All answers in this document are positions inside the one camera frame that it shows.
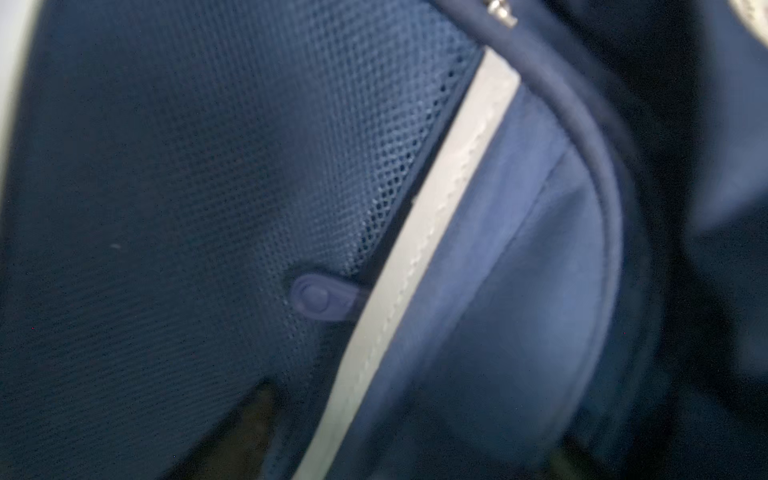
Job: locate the navy blue student backpack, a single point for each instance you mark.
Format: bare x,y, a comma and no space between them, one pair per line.
383,239

